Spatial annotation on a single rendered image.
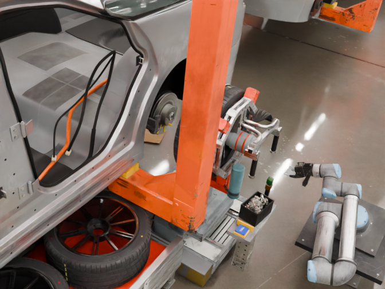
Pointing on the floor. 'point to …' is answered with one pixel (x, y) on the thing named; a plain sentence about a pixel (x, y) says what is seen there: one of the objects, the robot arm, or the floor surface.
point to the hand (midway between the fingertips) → (286, 174)
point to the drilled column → (242, 254)
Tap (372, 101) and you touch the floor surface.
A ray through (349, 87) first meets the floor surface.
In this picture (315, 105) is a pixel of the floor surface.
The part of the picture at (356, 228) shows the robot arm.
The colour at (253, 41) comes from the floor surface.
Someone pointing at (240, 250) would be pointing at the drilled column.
